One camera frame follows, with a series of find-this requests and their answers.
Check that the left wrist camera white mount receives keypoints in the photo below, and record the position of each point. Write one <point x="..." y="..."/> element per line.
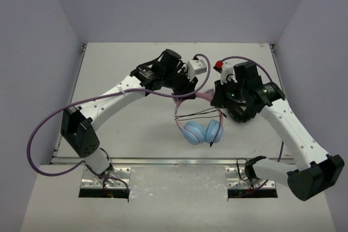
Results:
<point x="195" y="67"/>

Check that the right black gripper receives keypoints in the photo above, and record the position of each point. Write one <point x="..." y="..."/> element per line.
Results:
<point x="219" y="99"/>

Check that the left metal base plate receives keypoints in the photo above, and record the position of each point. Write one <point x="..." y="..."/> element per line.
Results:
<point x="121" y="176"/>

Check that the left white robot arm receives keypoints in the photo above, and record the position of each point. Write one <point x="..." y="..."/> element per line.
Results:
<point x="81" y="122"/>

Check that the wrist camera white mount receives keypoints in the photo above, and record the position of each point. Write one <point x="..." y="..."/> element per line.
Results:
<point x="226" y="71"/>
<point x="195" y="67"/>

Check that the pink blue cat-ear headphones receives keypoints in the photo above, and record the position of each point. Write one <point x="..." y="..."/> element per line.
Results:
<point x="195" y="133"/>

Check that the metal base plate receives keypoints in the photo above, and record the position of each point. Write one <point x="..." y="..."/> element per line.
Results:
<point x="237" y="179"/>
<point x="121" y="176"/>

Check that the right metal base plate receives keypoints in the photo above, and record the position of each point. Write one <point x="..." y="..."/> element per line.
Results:
<point x="237" y="179"/>

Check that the aluminium table rail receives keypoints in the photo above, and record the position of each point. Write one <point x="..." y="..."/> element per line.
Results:
<point x="162" y="161"/>

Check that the black headphones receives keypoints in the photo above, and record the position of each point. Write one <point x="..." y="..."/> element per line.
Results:
<point x="241" y="112"/>

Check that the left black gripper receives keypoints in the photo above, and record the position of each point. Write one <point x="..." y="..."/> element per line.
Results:
<point x="184" y="87"/>

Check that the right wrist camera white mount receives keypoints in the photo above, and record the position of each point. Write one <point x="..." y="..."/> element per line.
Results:
<point x="226" y="71"/>

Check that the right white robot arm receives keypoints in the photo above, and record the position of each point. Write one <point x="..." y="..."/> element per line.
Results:
<point x="242" y="94"/>

